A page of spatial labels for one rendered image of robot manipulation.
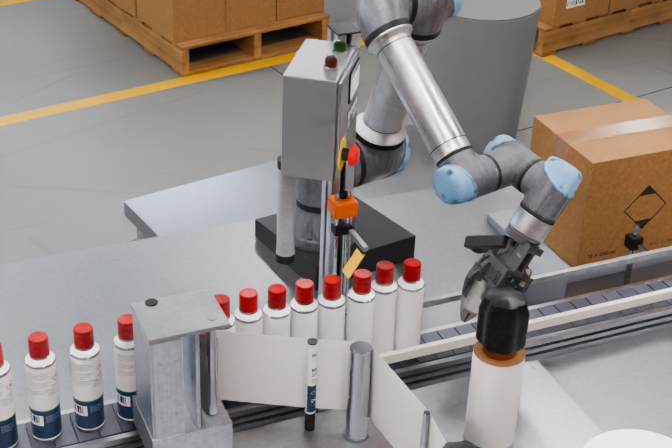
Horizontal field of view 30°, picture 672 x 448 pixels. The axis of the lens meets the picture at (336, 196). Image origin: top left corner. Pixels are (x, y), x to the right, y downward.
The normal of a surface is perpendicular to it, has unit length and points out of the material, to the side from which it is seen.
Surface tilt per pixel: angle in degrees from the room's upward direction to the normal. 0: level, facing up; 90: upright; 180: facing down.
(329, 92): 90
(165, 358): 90
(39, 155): 0
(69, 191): 0
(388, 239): 4
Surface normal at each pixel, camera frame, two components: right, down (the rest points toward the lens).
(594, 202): 0.39, 0.47
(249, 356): -0.10, 0.48
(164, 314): 0.04, -0.87
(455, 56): -0.48, 0.47
